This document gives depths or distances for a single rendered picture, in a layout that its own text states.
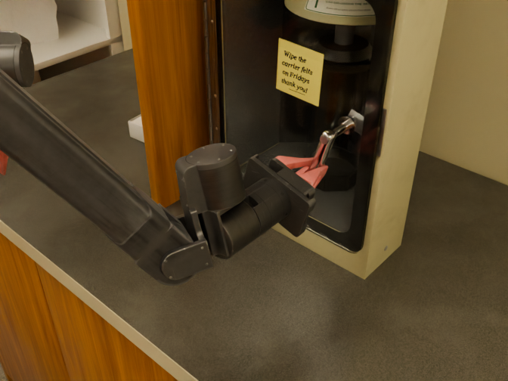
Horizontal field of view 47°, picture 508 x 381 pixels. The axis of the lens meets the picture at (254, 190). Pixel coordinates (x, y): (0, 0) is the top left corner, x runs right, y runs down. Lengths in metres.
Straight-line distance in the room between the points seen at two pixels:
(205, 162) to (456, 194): 0.63
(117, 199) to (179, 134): 0.42
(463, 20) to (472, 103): 0.16
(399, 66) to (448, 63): 0.47
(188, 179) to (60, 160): 0.13
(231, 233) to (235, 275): 0.27
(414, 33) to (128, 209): 0.40
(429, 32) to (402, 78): 0.07
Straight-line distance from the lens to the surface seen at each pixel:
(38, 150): 0.59
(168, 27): 0.94
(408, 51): 0.76
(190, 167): 0.63
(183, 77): 0.99
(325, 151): 0.77
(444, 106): 1.24
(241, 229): 0.67
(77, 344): 1.24
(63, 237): 1.05
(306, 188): 0.72
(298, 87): 0.82
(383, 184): 0.84
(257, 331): 0.85
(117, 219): 0.62
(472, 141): 1.24
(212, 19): 0.90
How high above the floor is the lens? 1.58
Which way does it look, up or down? 36 degrees down
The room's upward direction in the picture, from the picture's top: straight up
